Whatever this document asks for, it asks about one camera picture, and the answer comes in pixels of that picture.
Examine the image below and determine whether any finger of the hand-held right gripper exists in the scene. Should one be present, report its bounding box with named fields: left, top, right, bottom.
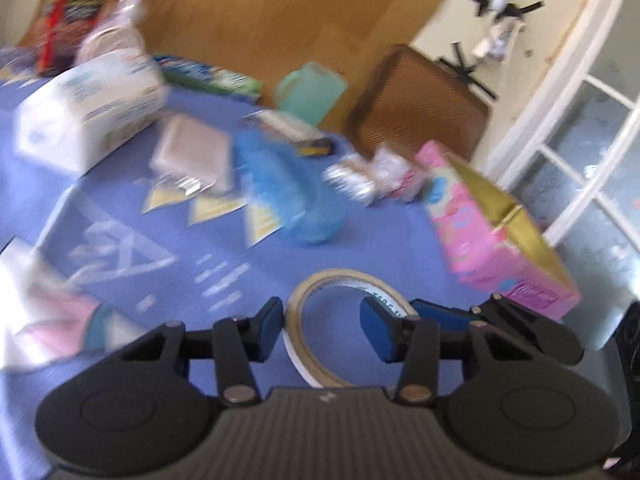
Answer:
left=410, top=292, right=585, bottom=367

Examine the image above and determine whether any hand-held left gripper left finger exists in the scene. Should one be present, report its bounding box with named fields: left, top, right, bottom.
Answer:
left=120, top=296, right=286, bottom=407

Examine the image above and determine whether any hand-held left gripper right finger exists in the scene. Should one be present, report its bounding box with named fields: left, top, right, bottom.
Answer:
left=360, top=296, right=526, bottom=407

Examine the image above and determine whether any clear tape roll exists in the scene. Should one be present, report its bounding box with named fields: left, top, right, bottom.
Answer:
left=282, top=269, right=416, bottom=390

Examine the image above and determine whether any pink printed box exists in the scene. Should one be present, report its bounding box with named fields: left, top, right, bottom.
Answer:
left=414, top=141, right=583, bottom=322

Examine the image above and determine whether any blue fluffy sponge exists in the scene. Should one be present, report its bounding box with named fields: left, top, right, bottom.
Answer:
left=235, top=130, right=346, bottom=247

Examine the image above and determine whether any cotton swab packet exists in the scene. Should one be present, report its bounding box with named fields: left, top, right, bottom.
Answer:
left=372, top=142, right=426, bottom=203

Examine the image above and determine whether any blue printed tablecloth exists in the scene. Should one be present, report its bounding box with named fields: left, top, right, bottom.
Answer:
left=0, top=45, right=621, bottom=480

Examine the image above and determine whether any white tin can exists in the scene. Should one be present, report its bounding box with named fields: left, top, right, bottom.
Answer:
left=322, top=152, right=381, bottom=206

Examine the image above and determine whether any white framed glass door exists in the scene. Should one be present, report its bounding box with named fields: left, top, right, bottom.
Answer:
left=487, top=0, right=640, bottom=311

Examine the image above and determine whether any pale pink packet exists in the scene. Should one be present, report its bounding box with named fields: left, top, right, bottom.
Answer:
left=150, top=112, right=236, bottom=196

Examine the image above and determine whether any brown woven chair seat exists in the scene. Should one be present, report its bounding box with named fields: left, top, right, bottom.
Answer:
left=347, top=44, right=491, bottom=166

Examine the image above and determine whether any green plastic cup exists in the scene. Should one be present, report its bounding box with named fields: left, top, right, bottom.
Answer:
left=274, top=61, right=348, bottom=128

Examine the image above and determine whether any white and pink cloth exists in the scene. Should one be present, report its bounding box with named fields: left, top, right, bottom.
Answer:
left=0, top=237, right=146, bottom=371

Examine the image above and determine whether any green toothpaste box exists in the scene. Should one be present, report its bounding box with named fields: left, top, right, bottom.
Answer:
left=155, top=54, right=265, bottom=101

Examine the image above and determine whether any white wet wipes pack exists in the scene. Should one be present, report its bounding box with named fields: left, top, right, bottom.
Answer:
left=12, top=50, right=168, bottom=176

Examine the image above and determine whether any wooden board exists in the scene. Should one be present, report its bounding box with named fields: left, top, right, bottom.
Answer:
left=115, top=0, right=461, bottom=131

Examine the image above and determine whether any plastic bag of paper cups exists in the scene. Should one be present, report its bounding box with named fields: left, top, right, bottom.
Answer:
left=75, top=0, right=151, bottom=66

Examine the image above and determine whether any red snack box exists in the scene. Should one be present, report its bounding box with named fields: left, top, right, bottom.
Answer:
left=35, top=0, right=126, bottom=76

